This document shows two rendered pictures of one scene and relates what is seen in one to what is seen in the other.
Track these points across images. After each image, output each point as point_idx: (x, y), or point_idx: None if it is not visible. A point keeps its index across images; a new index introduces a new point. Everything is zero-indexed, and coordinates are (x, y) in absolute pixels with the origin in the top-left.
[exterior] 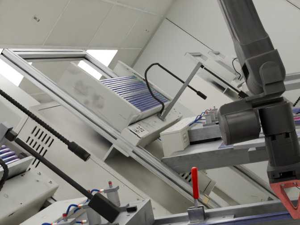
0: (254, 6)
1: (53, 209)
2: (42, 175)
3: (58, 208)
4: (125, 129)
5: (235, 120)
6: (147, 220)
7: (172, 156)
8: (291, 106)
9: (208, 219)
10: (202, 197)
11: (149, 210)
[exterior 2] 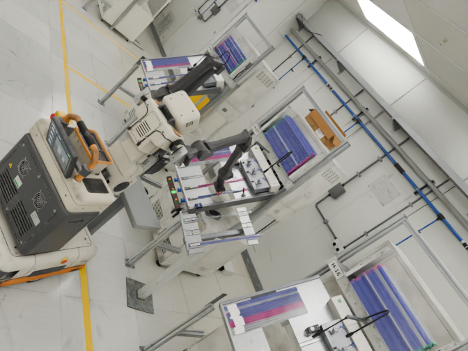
0: (225, 163)
1: (272, 178)
2: (288, 184)
3: (271, 179)
4: (333, 257)
5: None
6: (251, 187)
7: (314, 276)
8: (217, 177)
9: (241, 197)
10: None
11: (253, 189)
